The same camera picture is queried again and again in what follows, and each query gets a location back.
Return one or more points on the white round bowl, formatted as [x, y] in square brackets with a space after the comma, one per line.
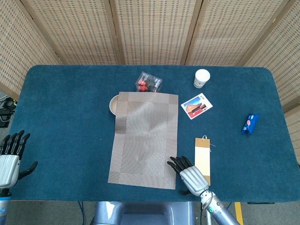
[113, 105]

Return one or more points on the blue felt table cover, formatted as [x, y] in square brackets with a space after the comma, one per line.
[65, 117]

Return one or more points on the woven bamboo screen panel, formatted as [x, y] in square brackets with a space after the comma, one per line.
[286, 70]
[77, 30]
[18, 47]
[229, 30]
[154, 30]

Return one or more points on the picture postcard with red building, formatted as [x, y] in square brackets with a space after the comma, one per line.
[197, 106]

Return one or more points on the white paper cup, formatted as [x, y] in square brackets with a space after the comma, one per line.
[201, 78]

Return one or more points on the brown and cream paper tag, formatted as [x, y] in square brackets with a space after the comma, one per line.
[202, 154]

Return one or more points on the clear box with red parts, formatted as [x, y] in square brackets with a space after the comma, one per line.
[148, 82]

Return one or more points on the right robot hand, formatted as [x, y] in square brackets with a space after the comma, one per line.
[194, 180]

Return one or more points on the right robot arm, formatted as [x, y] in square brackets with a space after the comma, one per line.
[218, 208]

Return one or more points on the blue snack packet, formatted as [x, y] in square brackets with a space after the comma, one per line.
[249, 124]

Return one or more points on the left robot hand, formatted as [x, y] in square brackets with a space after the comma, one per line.
[8, 166]

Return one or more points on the grey woven placemat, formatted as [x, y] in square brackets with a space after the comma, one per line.
[145, 140]

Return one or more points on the blue-grey robot torso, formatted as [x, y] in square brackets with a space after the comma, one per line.
[145, 213]

